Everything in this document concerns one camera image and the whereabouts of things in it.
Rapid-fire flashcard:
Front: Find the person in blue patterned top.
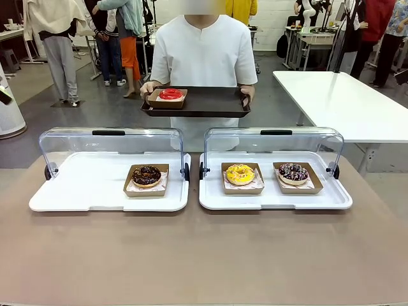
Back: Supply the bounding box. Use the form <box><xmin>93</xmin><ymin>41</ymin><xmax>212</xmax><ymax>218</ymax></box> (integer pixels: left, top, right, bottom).
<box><xmin>372</xmin><ymin>0</ymin><xmax>408</xmax><ymax>87</ymax></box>

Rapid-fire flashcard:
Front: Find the person's left hand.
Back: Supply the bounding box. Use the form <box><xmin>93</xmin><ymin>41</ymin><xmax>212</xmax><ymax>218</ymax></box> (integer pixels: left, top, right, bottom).
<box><xmin>238</xmin><ymin>84</ymin><xmax>256</xmax><ymax>108</ymax></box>

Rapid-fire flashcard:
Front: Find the white cylindrical appliance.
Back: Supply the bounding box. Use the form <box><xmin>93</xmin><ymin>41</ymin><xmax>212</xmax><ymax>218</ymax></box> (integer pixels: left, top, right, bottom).
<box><xmin>0</xmin><ymin>62</ymin><xmax>28</xmax><ymax>140</ymax></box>

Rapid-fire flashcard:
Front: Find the person in dark jacket jeans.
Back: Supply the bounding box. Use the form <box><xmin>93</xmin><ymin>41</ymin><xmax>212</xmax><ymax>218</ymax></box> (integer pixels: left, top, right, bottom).
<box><xmin>83</xmin><ymin>0</ymin><xmax>128</xmax><ymax>87</ymax></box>

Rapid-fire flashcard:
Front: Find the clear plastic tray lid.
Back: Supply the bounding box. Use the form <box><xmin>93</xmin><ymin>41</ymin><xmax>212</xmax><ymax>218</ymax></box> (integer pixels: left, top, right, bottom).
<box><xmin>200</xmin><ymin>126</ymin><xmax>345</xmax><ymax>180</ymax></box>
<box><xmin>38</xmin><ymin>126</ymin><xmax>191</xmax><ymax>182</ymax></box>

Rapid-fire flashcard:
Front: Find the dark brown serving tray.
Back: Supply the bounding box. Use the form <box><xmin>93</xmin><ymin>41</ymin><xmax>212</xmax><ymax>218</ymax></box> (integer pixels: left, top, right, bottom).
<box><xmin>140</xmin><ymin>85</ymin><xmax>252</xmax><ymax>119</ymax></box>

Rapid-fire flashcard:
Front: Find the person's right hand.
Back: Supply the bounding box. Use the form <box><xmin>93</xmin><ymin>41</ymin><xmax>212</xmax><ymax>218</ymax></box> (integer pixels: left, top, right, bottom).
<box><xmin>139</xmin><ymin>82</ymin><xmax>160</xmax><ymax>103</ymax></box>

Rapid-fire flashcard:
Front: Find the purple white-striped donut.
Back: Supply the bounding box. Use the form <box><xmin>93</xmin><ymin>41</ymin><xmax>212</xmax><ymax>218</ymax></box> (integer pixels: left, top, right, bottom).
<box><xmin>278</xmin><ymin>162</ymin><xmax>309</xmax><ymax>186</ymax></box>

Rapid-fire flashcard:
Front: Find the large white table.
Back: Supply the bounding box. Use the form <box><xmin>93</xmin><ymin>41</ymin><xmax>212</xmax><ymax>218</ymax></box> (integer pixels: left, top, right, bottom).
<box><xmin>273</xmin><ymin>69</ymin><xmax>408</xmax><ymax>176</ymax></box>

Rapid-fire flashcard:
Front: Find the person in black top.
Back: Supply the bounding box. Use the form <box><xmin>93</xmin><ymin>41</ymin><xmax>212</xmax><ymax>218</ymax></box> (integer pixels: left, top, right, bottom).
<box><xmin>293</xmin><ymin>0</ymin><xmax>307</xmax><ymax>18</ymax></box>

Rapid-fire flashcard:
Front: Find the person in beige top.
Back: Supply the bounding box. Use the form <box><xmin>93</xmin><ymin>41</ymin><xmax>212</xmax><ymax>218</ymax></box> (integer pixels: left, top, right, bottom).
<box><xmin>24</xmin><ymin>0</ymin><xmax>87</xmax><ymax>106</ymax></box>

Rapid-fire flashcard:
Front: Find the person in white shirt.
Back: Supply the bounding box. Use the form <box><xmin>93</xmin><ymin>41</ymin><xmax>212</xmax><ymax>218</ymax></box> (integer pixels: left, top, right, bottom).
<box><xmin>149</xmin><ymin>14</ymin><xmax>258</xmax><ymax>152</ymax></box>

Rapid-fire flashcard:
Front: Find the black backpack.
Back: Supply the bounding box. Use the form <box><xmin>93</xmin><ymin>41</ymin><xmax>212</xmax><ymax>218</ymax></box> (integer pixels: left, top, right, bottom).
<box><xmin>275</xmin><ymin>31</ymin><xmax>290</xmax><ymax>59</ymax></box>

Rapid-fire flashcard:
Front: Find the white desk leg frame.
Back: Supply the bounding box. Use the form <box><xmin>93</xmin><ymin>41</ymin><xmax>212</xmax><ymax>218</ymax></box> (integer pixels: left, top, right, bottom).
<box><xmin>84</xmin><ymin>33</ymin><xmax>103</xmax><ymax>80</ymax></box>

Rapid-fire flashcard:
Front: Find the person in red top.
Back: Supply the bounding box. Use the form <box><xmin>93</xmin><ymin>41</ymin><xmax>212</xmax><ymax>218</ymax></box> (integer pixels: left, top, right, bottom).
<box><xmin>350</xmin><ymin>0</ymin><xmax>396</xmax><ymax>80</ymax></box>

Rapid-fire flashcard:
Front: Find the white printed paper liner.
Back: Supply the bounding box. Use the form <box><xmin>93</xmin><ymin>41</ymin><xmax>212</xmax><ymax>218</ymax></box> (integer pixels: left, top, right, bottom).
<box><xmin>126</xmin><ymin>170</ymin><xmax>169</xmax><ymax>192</ymax></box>
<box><xmin>275</xmin><ymin>171</ymin><xmax>316</xmax><ymax>189</ymax></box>
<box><xmin>224</xmin><ymin>168</ymin><xmax>265</xmax><ymax>189</ymax></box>
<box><xmin>149</xmin><ymin>90</ymin><xmax>187</xmax><ymax>103</ymax></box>

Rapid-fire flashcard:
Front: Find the yellow sprinkled donut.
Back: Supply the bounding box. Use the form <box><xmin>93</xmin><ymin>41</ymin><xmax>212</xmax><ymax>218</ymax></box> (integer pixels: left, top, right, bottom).
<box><xmin>225</xmin><ymin>163</ymin><xmax>256</xmax><ymax>186</ymax></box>

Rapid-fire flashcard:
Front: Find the red glazed donut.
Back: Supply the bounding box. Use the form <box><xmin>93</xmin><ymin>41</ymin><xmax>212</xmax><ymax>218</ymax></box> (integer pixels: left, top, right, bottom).
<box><xmin>147</xmin><ymin>88</ymin><xmax>189</xmax><ymax>110</ymax></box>
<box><xmin>158</xmin><ymin>88</ymin><xmax>184</xmax><ymax>101</ymax></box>

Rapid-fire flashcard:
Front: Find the person in yellow top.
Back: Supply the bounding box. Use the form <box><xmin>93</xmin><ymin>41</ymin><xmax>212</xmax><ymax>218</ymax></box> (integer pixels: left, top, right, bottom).
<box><xmin>225</xmin><ymin>0</ymin><xmax>258</xmax><ymax>26</ymax></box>

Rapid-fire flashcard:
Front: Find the black tripod stand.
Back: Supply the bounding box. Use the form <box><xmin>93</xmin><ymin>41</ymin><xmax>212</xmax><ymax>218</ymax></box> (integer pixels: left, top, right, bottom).
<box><xmin>140</xmin><ymin>0</ymin><xmax>159</xmax><ymax>80</ymax></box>

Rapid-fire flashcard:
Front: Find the white desk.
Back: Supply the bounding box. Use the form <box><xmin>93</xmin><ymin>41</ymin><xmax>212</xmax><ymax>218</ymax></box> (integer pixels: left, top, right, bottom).
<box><xmin>0</xmin><ymin>27</ymin><xmax>45</xmax><ymax>64</ymax></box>

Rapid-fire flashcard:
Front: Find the person in black coat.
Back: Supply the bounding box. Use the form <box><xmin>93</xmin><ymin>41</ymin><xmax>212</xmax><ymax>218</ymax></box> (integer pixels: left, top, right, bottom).
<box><xmin>331</xmin><ymin>0</ymin><xmax>367</xmax><ymax>77</ymax></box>

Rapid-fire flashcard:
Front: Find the white display tray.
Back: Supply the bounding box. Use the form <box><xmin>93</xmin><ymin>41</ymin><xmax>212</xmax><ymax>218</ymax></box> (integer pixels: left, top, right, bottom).
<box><xmin>28</xmin><ymin>151</ymin><xmax>192</xmax><ymax>212</ymax></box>
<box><xmin>199</xmin><ymin>151</ymin><xmax>354</xmax><ymax>210</ymax></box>

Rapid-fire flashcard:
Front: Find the black stand pole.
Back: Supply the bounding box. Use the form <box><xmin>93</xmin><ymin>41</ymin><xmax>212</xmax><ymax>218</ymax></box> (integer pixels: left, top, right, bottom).
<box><xmin>333</xmin><ymin>0</ymin><xmax>356</xmax><ymax>74</ymax></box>

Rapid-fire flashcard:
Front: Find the person in orange skirt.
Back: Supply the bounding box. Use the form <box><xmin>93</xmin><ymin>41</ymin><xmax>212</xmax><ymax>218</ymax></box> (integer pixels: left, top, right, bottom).
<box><xmin>97</xmin><ymin>0</ymin><xmax>146</xmax><ymax>98</ymax></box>

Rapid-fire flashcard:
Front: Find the grey stool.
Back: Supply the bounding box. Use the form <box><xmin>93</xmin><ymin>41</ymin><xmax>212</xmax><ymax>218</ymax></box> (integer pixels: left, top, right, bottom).
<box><xmin>0</xmin><ymin>49</ymin><xmax>22</xmax><ymax>75</ymax></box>

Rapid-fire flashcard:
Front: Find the grey framed work table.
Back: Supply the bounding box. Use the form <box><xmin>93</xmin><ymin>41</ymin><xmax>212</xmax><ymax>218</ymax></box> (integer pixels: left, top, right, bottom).
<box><xmin>283</xmin><ymin>25</ymin><xmax>340</xmax><ymax>71</ymax></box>

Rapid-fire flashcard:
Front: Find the chocolate sprinkled donut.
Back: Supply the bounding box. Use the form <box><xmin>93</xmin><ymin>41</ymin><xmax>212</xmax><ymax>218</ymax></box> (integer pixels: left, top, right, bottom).
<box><xmin>131</xmin><ymin>164</ymin><xmax>163</xmax><ymax>188</ymax></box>

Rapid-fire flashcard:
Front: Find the yellow glazed donut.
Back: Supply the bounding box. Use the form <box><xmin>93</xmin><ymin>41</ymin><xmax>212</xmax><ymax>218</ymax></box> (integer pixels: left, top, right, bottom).
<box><xmin>221</xmin><ymin>161</ymin><xmax>265</xmax><ymax>195</ymax></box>

